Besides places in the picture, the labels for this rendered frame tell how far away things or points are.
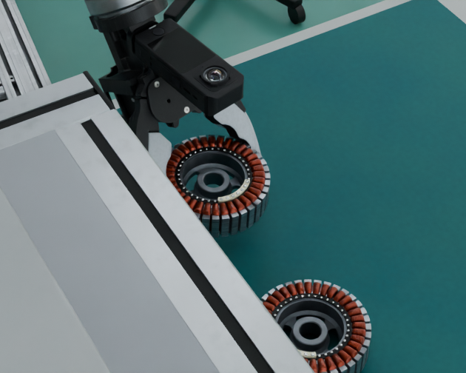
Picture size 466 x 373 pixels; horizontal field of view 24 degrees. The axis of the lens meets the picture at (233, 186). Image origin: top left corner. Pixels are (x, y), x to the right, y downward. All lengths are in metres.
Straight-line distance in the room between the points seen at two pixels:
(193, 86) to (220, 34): 1.63
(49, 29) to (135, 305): 2.07
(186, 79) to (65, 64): 1.57
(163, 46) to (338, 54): 0.38
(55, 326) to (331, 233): 0.80
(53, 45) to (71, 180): 1.93
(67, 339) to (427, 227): 0.84
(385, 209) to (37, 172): 0.56
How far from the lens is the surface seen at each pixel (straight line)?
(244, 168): 1.07
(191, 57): 0.99
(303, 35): 1.37
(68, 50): 2.57
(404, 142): 1.23
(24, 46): 2.26
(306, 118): 1.25
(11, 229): 0.37
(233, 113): 1.08
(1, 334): 0.34
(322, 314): 1.04
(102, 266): 0.62
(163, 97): 1.02
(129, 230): 0.63
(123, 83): 1.04
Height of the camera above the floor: 1.58
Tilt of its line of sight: 46 degrees down
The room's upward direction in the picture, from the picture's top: straight up
